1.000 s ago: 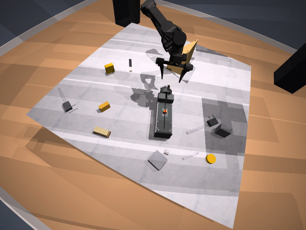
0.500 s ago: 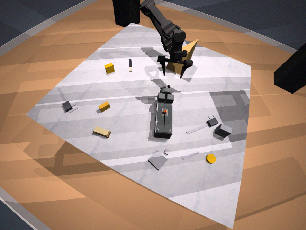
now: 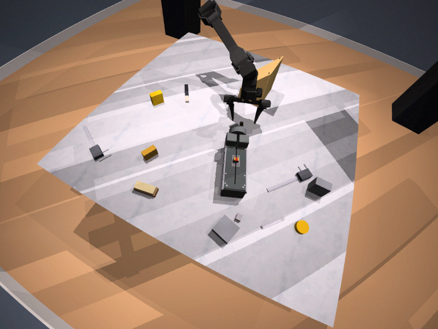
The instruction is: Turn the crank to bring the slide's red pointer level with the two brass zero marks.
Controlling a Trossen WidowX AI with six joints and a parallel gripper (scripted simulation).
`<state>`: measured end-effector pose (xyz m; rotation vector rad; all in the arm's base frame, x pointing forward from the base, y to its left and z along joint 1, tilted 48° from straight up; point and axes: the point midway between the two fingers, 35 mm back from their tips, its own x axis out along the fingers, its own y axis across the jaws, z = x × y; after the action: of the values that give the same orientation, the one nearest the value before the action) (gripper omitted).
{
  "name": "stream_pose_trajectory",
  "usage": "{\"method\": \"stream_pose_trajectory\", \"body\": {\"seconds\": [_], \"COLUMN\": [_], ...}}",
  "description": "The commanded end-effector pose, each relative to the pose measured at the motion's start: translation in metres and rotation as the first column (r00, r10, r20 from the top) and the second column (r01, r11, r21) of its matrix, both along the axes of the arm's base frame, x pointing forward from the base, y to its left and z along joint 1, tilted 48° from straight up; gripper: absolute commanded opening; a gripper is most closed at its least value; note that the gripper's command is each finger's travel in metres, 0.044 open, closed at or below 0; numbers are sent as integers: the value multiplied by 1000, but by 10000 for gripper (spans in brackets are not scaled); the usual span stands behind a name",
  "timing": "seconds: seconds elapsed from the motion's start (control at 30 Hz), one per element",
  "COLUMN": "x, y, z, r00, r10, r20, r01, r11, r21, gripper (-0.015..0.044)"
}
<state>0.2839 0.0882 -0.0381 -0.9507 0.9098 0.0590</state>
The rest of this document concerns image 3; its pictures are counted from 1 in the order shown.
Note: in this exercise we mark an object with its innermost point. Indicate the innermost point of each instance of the yellow short cylinder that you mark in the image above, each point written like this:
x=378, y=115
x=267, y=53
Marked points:
x=301, y=227

